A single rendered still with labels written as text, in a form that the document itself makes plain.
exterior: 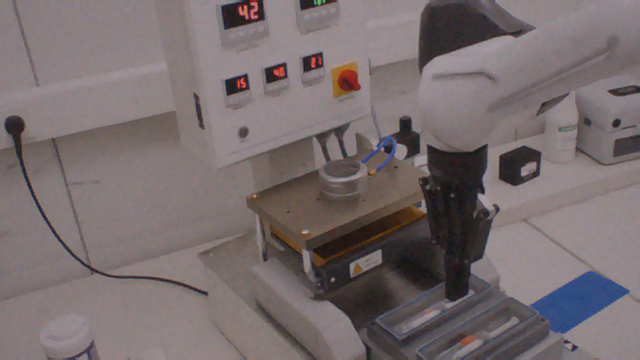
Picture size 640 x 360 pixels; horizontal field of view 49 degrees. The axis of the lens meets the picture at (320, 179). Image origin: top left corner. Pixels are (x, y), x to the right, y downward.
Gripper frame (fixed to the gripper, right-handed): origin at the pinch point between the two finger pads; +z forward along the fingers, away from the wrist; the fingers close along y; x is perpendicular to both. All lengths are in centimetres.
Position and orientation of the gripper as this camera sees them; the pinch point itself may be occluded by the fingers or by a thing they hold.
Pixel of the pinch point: (457, 275)
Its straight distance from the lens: 98.1
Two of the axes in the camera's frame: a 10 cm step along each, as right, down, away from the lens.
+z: 0.9, 8.8, 4.6
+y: 5.4, 3.4, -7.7
